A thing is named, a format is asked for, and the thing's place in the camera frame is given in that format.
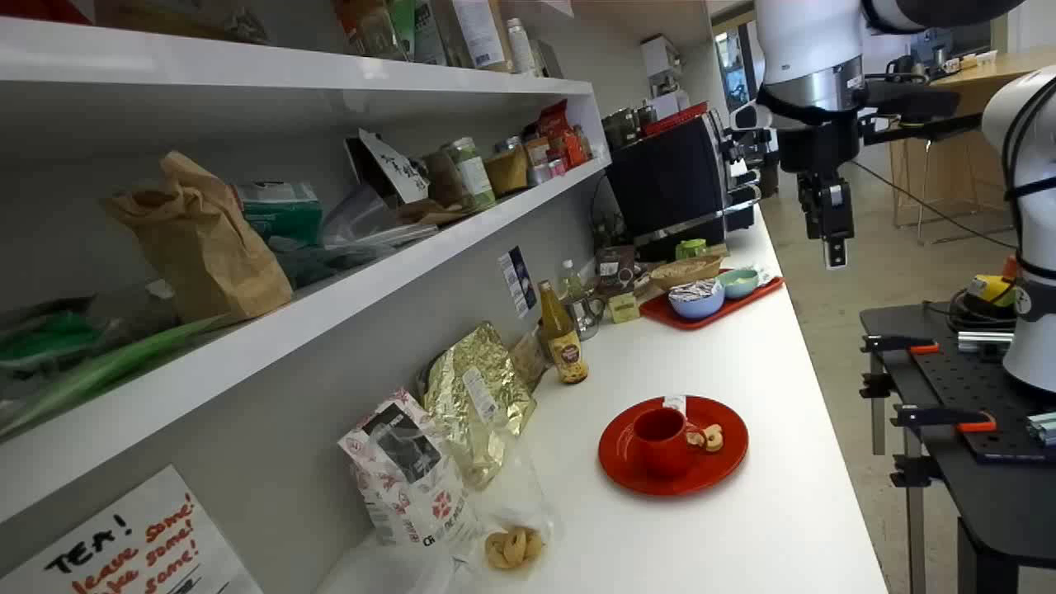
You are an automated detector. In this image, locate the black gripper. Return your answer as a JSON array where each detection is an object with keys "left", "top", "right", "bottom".
[{"left": 780, "top": 112, "right": 859, "bottom": 272}]

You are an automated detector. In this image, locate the red cup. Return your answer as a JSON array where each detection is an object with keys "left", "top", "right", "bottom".
[{"left": 635, "top": 406, "right": 693, "bottom": 480}]

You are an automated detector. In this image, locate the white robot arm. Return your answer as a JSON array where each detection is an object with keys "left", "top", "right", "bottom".
[{"left": 757, "top": 0, "right": 1023, "bottom": 272}]

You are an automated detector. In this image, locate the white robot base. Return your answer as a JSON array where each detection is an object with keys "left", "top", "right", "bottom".
[{"left": 983, "top": 66, "right": 1056, "bottom": 393}]

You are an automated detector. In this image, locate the teal small bowl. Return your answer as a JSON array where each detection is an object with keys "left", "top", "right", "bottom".
[{"left": 719, "top": 267, "right": 759, "bottom": 299}]

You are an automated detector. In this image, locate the wooden desk in background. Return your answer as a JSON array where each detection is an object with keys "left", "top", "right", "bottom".
[{"left": 887, "top": 51, "right": 1056, "bottom": 227}]

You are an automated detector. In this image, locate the blue patterned bowl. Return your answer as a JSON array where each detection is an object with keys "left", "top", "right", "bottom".
[{"left": 667, "top": 282, "right": 727, "bottom": 320}]

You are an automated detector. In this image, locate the red tray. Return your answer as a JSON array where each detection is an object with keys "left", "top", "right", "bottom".
[{"left": 636, "top": 274, "right": 787, "bottom": 332}]

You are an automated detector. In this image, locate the black coffee machine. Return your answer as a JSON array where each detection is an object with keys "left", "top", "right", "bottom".
[{"left": 608, "top": 107, "right": 757, "bottom": 262}]

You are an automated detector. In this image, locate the black work table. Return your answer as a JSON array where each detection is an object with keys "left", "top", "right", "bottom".
[{"left": 862, "top": 299, "right": 1056, "bottom": 594}]

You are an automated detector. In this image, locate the red snack bag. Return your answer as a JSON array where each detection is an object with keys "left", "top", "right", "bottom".
[{"left": 537, "top": 102, "right": 592, "bottom": 167}]

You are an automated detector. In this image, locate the amber glass bottle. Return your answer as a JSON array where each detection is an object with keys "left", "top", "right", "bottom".
[{"left": 537, "top": 282, "right": 592, "bottom": 387}]

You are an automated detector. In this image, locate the red plate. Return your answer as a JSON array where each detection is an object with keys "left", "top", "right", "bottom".
[{"left": 597, "top": 395, "right": 751, "bottom": 497}]

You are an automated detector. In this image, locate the brown jar on shelf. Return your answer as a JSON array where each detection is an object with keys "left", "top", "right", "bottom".
[{"left": 484, "top": 141, "right": 532, "bottom": 198}]

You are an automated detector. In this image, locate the glass jar with label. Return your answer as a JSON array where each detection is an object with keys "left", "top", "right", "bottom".
[{"left": 448, "top": 135, "right": 495, "bottom": 211}]

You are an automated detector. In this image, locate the gold foil bag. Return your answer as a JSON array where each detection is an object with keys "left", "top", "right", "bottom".
[{"left": 422, "top": 323, "right": 534, "bottom": 490}]

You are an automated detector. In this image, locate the clear bag of cookies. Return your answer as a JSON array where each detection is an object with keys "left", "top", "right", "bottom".
[{"left": 472, "top": 462, "right": 557, "bottom": 574}]

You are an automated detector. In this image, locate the white black card box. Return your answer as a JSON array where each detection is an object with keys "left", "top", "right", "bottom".
[{"left": 348, "top": 129, "right": 430, "bottom": 208}]

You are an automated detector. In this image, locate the white printed coffee bag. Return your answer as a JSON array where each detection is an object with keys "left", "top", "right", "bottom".
[{"left": 339, "top": 393, "right": 472, "bottom": 547}]

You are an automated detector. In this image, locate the green box on shelf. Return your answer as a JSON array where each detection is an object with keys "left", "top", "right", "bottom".
[{"left": 238, "top": 183, "right": 325, "bottom": 244}]

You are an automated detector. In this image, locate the brown paper bag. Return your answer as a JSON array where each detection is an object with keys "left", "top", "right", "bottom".
[{"left": 106, "top": 153, "right": 294, "bottom": 320}]

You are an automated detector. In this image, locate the white handwritten tea sign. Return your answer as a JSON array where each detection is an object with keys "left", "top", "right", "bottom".
[{"left": 0, "top": 466, "right": 265, "bottom": 594}]

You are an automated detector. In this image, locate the green plastic package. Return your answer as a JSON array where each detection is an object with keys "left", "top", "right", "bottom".
[{"left": 0, "top": 316, "right": 225, "bottom": 439}]

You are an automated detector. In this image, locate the white lower shelf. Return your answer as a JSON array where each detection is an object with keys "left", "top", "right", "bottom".
[{"left": 0, "top": 155, "right": 610, "bottom": 523}]

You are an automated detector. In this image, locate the white shelf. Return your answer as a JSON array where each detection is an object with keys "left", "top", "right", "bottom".
[
  {"left": 0, "top": 155, "right": 610, "bottom": 523},
  {"left": 0, "top": 18, "right": 593, "bottom": 97}
]

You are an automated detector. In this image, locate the white upper shelf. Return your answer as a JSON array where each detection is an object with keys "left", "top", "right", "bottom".
[{"left": 0, "top": 18, "right": 593, "bottom": 97}]

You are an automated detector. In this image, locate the upper orange-handled clamp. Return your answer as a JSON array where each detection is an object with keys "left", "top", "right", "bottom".
[{"left": 862, "top": 332, "right": 942, "bottom": 356}]

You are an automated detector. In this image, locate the orange-handled black clamp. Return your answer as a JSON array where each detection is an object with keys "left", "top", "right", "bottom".
[{"left": 895, "top": 406, "right": 996, "bottom": 436}]

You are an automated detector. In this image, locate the ring-shaped cookie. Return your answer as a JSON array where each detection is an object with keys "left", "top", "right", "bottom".
[{"left": 698, "top": 422, "right": 727, "bottom": 452}]

